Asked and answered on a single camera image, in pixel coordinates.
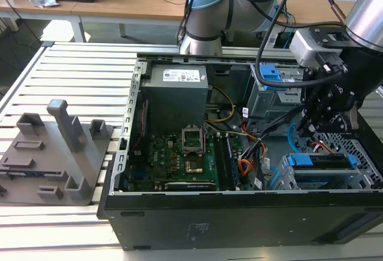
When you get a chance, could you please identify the blue disk wire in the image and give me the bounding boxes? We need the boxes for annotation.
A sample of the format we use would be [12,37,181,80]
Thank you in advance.
[287,122,302,154]

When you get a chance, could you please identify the hard disk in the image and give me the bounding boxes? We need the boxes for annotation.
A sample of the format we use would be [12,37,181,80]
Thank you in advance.
[282,152,357,174]

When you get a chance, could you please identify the metal disk bay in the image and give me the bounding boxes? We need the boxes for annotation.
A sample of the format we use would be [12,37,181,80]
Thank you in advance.
[267,152,373,192]

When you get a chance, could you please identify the black RAM slot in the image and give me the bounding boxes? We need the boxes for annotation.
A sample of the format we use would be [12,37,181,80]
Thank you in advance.
[221,135,230,190]
[215,135,224,190]

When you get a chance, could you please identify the metal drive cage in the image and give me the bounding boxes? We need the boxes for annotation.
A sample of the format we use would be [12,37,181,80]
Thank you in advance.
[245,63,303,121]

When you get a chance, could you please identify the blue plastic drive latch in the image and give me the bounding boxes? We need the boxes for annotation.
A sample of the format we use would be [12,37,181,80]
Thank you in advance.
[259,63,284,92]

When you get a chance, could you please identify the metal socket cover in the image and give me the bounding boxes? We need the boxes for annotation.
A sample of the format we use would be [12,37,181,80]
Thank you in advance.
[182,127,206,154]

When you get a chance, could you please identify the bare square chipset chip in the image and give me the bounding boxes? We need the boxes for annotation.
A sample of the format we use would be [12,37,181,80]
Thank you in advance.
[184,159,203,174]

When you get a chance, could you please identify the black PC case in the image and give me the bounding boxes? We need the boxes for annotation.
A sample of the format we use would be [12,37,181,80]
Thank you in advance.
[96,51,383,251]

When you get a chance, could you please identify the grey power supply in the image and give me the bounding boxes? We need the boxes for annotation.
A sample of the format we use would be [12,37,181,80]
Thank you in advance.
[140,65,209,131]

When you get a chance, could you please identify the black graphics card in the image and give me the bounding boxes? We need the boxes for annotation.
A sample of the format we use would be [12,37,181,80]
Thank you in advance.
[154,181,217,192]

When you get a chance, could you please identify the green motherboard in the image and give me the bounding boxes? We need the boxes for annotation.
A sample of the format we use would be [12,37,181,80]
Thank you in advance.
[128,132,243,192]

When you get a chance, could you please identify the wooden office desk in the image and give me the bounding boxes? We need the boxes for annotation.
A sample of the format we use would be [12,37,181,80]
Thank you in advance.
[0,0,383,44]

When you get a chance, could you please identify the grey parts rack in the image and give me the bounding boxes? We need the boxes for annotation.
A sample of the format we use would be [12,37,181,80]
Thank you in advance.
[0,99,114,207]

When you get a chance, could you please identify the orange data wire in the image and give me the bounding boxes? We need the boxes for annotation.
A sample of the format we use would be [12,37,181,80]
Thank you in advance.
[311,141,338,154]

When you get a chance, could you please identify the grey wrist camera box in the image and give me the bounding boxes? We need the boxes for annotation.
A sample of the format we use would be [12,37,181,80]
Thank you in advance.
[289,29,345,67]

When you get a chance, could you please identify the black disk power wire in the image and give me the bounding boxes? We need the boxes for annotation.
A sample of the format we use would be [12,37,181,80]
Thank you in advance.
[241,107,306,160]

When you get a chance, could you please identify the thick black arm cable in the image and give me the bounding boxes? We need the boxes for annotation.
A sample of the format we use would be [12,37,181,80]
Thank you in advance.
[256,0,308,90]

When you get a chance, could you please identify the yellow and black wire bundle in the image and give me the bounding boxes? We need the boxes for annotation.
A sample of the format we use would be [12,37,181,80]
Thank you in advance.
[206,86,236,123]

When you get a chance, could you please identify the orange red wire bundle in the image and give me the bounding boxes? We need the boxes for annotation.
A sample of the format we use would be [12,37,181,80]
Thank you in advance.
[239,141,267,181]

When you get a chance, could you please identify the black cable bundle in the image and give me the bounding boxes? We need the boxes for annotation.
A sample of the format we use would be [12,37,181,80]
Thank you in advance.
[178,0,206,46]

